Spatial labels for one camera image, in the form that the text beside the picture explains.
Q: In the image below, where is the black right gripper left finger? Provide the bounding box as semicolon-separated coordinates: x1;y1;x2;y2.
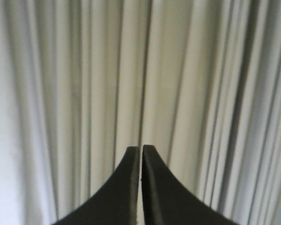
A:
55;146;140;225

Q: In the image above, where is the white pleated curtain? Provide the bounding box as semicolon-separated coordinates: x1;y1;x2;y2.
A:
0;0;281;225

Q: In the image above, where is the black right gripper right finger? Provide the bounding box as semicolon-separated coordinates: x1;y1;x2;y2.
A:
141;145;234;225

